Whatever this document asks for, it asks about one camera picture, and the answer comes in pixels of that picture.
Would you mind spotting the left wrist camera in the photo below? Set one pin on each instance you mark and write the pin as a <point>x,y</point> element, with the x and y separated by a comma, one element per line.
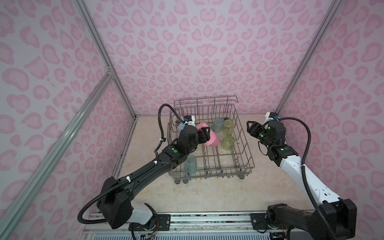
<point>190,120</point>

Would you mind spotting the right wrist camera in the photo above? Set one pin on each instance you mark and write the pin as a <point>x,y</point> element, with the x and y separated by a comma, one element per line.
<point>271,116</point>

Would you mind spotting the green transparent plastic cup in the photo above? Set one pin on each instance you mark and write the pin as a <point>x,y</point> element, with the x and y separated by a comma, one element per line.
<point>228,127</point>

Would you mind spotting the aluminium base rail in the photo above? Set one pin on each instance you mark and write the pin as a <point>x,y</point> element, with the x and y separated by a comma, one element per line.
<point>197,226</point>

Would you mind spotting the teal textured plastic cup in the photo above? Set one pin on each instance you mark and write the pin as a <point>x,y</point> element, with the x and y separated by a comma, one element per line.
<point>190,165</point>

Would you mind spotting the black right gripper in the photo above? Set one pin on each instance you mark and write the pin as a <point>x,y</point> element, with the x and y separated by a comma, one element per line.
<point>255,127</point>

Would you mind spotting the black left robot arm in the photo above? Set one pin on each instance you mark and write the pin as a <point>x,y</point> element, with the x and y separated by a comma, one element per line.
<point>116,204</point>

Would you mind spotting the yellow-green plastic cup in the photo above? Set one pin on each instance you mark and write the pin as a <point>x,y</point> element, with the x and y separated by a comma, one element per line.
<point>228,143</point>

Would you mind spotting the pink plastic cup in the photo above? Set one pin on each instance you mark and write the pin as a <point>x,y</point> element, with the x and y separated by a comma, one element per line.
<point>214,140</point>
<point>203,127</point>

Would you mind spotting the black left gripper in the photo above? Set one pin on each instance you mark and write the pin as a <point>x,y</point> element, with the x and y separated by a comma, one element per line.
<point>204,135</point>

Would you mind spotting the light blue ceramic mug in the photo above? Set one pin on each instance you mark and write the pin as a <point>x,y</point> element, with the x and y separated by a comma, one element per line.
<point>181,127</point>

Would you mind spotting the left aluminium frame strut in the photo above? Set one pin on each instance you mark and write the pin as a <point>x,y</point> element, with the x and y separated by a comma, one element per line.
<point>20,205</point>

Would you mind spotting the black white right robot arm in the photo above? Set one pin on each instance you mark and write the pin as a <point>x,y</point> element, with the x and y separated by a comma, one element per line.
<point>333,218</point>

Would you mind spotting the teal plastic cup front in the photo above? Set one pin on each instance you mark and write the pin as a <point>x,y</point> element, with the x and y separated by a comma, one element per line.
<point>217,125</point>

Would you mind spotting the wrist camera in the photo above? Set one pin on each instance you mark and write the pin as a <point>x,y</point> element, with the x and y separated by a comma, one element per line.
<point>271,116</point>
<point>190,120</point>

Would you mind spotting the grey wire dish rack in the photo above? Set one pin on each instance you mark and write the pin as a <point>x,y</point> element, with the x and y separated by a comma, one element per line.
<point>228,153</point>

